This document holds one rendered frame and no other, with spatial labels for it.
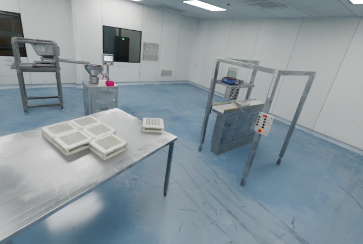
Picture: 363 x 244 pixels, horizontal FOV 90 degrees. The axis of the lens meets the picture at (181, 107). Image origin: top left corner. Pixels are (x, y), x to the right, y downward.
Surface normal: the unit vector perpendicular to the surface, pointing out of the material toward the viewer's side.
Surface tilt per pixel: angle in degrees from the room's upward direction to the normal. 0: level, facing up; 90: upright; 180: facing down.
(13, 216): 0
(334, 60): 90
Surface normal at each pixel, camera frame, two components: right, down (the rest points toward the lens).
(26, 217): 0.14, -0.93
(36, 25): 0.59, 0.36
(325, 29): -0.80, 0.11
